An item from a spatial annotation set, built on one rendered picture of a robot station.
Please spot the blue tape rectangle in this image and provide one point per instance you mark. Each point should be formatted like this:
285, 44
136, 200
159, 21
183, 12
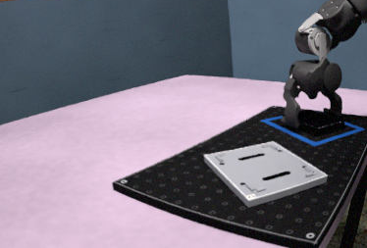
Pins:
307, 140

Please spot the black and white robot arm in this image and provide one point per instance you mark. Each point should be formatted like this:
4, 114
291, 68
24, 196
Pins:
338, 17

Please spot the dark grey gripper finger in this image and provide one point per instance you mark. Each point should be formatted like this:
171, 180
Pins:
291, 91
335, 104

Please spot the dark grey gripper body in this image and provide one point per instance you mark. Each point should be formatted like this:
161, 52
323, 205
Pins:
317, 75

